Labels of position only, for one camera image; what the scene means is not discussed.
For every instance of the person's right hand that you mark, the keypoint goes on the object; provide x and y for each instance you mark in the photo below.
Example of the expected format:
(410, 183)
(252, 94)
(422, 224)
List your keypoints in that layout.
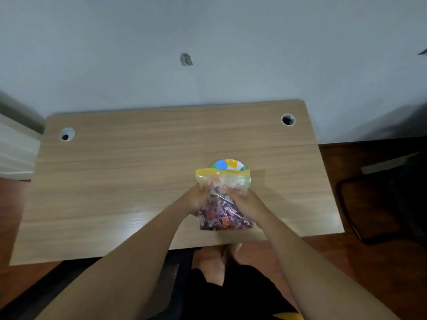
(247, 202)

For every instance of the person's left hand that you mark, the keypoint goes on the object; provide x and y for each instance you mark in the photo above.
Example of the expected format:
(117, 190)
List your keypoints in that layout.
(194, 199)

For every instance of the person's left fingers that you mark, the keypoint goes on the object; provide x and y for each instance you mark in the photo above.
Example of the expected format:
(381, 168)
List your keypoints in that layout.
(206, 189)

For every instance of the person's right fingers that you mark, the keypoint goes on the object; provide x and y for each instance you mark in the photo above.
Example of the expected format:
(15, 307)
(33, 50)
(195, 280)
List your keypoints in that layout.
(233, 192)

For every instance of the clear zip bag of candies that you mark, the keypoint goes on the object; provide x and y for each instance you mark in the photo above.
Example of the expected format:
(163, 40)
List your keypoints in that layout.
(222, 203)

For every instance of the person's left forearm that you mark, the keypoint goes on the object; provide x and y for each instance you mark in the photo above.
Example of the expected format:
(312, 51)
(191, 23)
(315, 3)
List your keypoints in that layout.
(123, 269)

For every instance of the person's right forearm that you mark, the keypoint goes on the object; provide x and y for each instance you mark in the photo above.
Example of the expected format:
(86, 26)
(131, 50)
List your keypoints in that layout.
(313, 279)

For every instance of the colourful dotted paper plate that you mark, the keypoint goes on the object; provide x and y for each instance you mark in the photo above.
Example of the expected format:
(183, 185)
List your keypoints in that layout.
(229, 164)

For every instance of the wooden desk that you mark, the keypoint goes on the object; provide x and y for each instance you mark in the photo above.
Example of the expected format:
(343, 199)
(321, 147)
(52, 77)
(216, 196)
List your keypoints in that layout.
(166, 169)

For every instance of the person's legs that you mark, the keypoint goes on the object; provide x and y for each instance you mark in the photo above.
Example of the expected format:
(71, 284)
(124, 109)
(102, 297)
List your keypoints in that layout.
(215, 263)

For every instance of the black shorts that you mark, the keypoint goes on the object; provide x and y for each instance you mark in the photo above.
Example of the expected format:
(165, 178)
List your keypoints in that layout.
(233, 296)

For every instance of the black office chair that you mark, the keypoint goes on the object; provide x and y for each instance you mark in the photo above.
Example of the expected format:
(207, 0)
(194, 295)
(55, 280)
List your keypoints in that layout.
(100, 286)

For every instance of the black chair base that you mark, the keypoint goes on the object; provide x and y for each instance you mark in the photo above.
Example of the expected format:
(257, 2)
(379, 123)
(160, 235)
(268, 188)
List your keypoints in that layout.
(383, 203)

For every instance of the white cabinet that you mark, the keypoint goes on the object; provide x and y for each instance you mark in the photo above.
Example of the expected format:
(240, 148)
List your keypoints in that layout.
(16, 146)

